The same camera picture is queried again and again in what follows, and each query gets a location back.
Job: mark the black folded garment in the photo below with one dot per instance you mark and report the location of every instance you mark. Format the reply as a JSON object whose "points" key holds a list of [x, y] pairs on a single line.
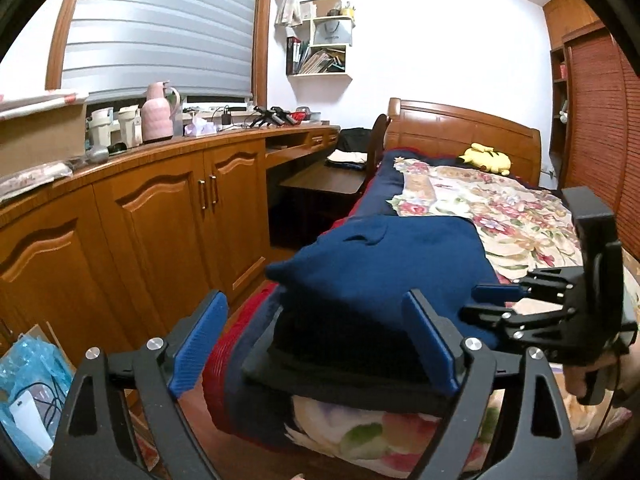
{"points": [[325, 350]]}

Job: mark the row of binders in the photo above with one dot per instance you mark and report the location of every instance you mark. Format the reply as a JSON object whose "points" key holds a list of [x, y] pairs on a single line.
{"points": [[294, 56]]}

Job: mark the black charger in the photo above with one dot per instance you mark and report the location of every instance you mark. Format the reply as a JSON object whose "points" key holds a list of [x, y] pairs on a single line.
{"points": [[226, 116]]}

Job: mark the grey window blind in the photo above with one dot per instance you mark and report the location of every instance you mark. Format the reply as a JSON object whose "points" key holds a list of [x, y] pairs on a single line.
{"points": [[160, 25]]}

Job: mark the wooden louvered wardrobe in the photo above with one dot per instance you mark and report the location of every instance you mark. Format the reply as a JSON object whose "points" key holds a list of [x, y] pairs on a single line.
{"points": [[595, 110]]}

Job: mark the floral blanket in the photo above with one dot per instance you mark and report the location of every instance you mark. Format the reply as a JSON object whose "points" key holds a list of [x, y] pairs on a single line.
{"points": [[525, 220]]}

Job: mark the black tripod gadget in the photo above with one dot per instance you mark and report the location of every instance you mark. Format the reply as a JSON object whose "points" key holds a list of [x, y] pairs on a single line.
{"points": [[260, 116], [282, 115]]}

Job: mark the white tumbler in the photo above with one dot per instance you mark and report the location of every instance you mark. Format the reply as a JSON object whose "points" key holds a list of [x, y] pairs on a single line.
{"points": [[102, 127], [129, 126]]}

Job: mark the yellow plush toy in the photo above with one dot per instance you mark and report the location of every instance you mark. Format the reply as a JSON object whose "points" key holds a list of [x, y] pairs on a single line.
{"points": [[487, 160]]}

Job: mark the person's right hand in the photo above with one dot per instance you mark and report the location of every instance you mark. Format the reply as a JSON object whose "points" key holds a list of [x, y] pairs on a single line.
{"points": [[575, 377]]}

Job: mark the wooden desk cabinet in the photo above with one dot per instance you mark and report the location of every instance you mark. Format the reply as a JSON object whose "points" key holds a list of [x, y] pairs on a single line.
{"points": [[150, 220]]}

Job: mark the dark wooden chair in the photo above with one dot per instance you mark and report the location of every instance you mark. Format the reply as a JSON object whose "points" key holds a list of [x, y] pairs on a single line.
{"points": [[325, 180]]}

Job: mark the navy blue suit jacket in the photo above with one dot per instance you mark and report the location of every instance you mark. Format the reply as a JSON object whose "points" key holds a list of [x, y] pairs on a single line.
{"points": [[380, 260]]}

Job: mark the white paper bag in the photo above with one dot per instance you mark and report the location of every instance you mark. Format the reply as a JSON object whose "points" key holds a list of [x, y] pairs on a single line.
{"points": [[332, 32]]}

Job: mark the wooden window frame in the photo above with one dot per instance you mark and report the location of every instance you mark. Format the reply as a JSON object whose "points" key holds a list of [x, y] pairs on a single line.
{"points": [[263, 35]]}

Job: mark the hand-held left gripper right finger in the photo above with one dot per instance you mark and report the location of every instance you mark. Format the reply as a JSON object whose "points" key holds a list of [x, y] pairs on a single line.
{"points": [[432, 345]]}

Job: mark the pile of books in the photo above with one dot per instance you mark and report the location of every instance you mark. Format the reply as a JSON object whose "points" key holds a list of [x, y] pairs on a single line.
{"points": [[322, 61]]}

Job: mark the large cardboard box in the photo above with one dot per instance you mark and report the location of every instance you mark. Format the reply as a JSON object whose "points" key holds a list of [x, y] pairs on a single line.
{"points": [[35, 135]]}

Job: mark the black bag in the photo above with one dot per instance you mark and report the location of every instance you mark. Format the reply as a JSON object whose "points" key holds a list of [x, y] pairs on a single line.
{"points": [[355, 140]]}

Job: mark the wooden bed headboard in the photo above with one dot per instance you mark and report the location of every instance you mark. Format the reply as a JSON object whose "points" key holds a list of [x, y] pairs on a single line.
{"points": [[450, 130]]}

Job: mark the red basket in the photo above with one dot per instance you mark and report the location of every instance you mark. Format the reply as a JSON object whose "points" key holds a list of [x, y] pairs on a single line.
{"points": [[298, 117]]}

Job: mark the white wall shelf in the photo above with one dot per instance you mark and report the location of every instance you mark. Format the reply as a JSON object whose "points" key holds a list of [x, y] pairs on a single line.
{"points": [[350, 60]]}

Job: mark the pink thermos jug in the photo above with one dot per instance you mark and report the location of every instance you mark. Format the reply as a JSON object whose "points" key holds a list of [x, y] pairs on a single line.
{"points": [[157, 115]]}

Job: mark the lilac tissue pack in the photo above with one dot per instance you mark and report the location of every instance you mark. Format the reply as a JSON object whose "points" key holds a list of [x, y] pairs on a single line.
{"points": [[200, 127]]}

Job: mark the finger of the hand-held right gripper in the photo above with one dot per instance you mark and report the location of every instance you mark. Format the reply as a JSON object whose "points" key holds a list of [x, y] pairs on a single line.
{"points": [[482, 314], [492, 293]]}

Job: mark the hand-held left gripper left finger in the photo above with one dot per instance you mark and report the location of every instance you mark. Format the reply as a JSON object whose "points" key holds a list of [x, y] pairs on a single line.
{"points": [[197, 345]]}

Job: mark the folded clothes pile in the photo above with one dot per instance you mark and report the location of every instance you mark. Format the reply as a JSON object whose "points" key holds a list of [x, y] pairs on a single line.
{"points": [[345, 159]]}

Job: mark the blue plastic bag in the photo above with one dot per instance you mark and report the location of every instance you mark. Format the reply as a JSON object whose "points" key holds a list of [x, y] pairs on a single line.
{"points": [[30, 370]]}

